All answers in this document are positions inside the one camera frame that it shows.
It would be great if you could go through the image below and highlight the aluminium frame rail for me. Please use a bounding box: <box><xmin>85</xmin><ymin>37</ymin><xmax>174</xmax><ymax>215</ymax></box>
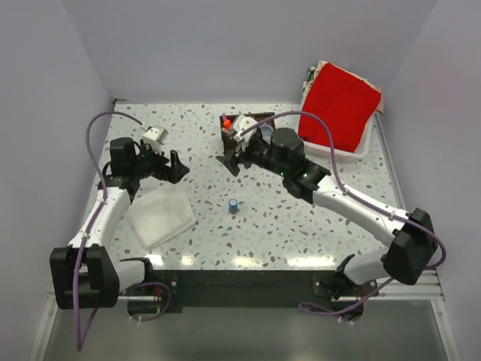
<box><xmin>375</xmin><ymin>112</ymin><xmax>444</xmax><ymax>301</ymax></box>

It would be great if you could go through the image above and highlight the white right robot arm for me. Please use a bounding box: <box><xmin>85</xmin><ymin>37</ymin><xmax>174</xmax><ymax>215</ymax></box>
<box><xmin>217</xmin><ymin>128</ymin><xmax>437</xmax><ymax>298</ymax></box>

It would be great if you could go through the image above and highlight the white folded towel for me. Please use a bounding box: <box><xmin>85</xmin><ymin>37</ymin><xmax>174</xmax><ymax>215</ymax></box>
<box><xmin>125</xmin><ymin>184</ymin><xmax>196</xmax><ymax>250</ymax></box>

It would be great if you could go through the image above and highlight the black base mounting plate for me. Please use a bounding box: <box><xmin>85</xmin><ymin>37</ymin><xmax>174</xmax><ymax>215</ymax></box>
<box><xmin>111</xmin><ymin>268</ymin><xmax>377</xmax><ymax>323</ymax></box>

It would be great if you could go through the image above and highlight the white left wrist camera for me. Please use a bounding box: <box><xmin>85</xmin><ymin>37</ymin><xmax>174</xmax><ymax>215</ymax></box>
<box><xmin>142</xmin><ymin>126</ymin><xmax>168</xmax><ymax>153</ymax></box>

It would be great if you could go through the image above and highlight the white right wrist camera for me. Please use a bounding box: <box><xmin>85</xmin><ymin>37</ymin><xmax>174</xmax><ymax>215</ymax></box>
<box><xmin>231</xmin><ymin>114</ymin><xmax>257</xmax><ymax>150</ymax></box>

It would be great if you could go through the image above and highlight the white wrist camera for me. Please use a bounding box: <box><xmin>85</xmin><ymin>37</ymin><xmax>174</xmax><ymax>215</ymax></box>
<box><xmin>231</xmin><ymin>114</ymin><xmax>257</xmax><ymax>150</ymax></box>
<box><xmin>142</xmin><ymin>126</ymin><xmax>168</xmax><ymax>153</ymax></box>

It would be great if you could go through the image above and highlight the blue grey stamp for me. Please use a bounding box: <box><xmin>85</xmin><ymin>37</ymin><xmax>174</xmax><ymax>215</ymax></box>
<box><xmin>228</xmin><ymin>199</ymin><xmax>239</xmax><ymax>214</ymax></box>

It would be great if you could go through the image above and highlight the brown wooden desk organizer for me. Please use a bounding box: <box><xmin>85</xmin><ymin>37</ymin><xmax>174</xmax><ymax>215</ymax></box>
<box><xmin>219</xmin><ymin>112</ymin><xmax>276</xmax><ymax>156</ymax></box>

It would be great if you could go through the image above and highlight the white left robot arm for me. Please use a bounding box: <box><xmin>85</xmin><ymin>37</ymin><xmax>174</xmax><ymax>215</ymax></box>
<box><xmin>50</xmin><ymin>137</ymin><xmax>189</xmax><ymax>310</ymax></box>

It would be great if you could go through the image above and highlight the orange capped black highlighter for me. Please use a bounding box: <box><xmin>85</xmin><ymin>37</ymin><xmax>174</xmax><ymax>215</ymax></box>
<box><xmin>222</xmin><ymin>119</ymin><xmax>231</xmax><ymax>131</ymax></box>

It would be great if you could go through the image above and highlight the clear jar of paperclips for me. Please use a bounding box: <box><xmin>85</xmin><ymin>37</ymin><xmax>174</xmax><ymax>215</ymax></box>
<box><xmin>260</xmin><ymin>126</ymin><xmax>274</xmax><ymax>138</ymax></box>

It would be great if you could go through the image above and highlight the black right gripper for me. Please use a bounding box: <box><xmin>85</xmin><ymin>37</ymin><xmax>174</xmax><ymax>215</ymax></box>
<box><xmin>216</xmin><ymin>137</ymin><xmax>287</xmax><ymax>179</ymax></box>

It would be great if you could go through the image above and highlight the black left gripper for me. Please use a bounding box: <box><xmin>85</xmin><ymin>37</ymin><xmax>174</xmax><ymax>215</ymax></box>
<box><xmin>132</xmin><ymin>141</ymin><xmax>189</xmax><ymax>185</ymax></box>

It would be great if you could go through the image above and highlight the white plastic basket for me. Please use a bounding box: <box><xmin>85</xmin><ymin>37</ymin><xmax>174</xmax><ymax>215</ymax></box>
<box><xmin>304</xmin><ymin>113</ymin><xmax>376</xmax><ymax>162</ymax></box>

